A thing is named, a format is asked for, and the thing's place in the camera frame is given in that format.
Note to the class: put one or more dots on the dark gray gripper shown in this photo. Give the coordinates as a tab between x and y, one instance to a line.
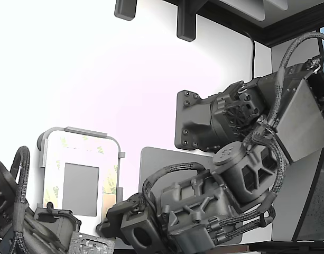
56	225

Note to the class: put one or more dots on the dark gray robot arm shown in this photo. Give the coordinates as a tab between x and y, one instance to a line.
198	209
3	185

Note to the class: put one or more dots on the gray patterned circuit board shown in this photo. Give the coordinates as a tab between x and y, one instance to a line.
93	243

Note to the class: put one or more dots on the gray fixture with dark legs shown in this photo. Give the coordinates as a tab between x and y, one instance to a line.
56	129

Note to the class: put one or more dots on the gray flat tray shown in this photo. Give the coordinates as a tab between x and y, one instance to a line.
151	164

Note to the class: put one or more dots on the dark tilted panel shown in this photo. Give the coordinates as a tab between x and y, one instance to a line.
320	198

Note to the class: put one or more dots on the black frame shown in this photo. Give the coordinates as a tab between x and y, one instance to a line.
283	34

